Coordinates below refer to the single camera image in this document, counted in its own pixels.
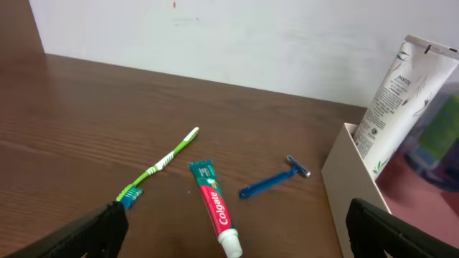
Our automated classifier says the Colgate toothpaste tube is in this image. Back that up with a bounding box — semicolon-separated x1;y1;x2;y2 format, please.
189;161;243;258

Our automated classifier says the blue disposable razor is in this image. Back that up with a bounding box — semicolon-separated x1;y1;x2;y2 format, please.
239;155;311;199

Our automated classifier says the white box pink inside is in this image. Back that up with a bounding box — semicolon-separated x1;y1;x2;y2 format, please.
321;123;458;257

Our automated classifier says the white Pantene tube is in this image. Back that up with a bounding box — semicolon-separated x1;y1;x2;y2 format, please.
354;35;458;181

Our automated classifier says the green white toothbrush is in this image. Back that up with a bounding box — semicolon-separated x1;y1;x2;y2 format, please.
116;127;199;210

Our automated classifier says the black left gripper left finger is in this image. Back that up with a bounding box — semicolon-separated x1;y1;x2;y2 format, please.
6;201;128;258

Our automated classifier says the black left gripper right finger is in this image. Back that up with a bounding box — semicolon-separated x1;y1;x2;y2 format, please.
346;198;458;258

